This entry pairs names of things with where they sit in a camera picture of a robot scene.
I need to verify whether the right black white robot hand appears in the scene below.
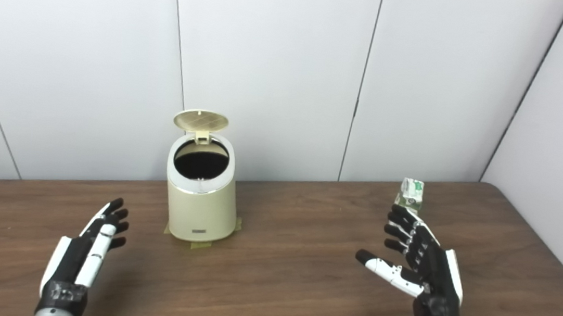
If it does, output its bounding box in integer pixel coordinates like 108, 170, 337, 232
349, 201, 474, 316

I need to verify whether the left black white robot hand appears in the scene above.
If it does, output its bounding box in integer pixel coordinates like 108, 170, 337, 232
35, 190, 132, 316

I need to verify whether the white green milk carton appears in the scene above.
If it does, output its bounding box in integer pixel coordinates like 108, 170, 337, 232
392, 177, 426, 216

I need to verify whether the cream round bin lid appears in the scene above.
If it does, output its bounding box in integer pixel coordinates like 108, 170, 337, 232
171, 107, 230, 147

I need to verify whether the cream-colored round bin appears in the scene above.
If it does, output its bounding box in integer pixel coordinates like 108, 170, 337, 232
159, 130, 246, 247

